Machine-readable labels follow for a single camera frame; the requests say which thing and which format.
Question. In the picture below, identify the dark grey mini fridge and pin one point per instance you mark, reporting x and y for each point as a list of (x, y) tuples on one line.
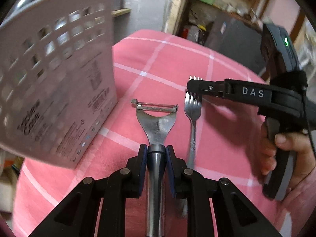
[(236, 40)]

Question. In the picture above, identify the steel fork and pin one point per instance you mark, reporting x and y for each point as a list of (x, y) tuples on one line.
[(192, 109)]

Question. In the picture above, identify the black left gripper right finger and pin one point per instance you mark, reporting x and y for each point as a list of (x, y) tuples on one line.
[(214, 207)]

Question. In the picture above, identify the person's right hand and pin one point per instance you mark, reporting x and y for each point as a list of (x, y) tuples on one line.
[(297, 142)]

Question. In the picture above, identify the pink checked tablecloth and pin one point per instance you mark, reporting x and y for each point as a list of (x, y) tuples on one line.
[(154, 67)]

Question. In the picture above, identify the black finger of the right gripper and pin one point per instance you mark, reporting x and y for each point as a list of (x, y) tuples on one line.
[(203, 87)]

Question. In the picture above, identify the white perforated utensil holder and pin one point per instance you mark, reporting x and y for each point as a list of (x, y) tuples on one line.
[(57, 78)]

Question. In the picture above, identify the steel Y peeler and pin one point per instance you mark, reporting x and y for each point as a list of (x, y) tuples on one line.
[(157, 121)]

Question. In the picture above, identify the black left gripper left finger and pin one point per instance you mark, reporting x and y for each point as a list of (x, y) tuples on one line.
[(97, 207)]

